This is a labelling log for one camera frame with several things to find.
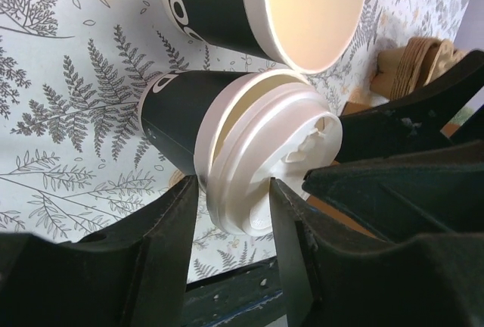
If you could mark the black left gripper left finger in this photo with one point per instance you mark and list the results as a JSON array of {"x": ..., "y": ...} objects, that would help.
[{"x": 131, "y": 273}]

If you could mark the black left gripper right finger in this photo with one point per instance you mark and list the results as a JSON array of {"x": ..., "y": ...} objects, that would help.
[{"x": 332, "y": 275}]

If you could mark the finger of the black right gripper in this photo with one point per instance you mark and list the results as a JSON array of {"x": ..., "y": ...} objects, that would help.
[
  {"x": 397, "y": 194},
  {"x": 413, "y": 123}
]

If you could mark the brown paper bag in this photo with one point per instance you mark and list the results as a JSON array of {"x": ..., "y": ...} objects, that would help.
[{"x": 355, "y": 190}]

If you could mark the black paper coffee cup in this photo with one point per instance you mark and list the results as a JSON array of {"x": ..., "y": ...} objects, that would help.
[{"x": 187, "y": 115}]

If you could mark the brown cardboard cup carrier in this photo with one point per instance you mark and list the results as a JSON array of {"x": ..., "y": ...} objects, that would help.
[{"x": 403, "y": 70}]

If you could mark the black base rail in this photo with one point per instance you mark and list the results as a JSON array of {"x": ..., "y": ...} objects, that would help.
[{"x": 248, "y": 296}]

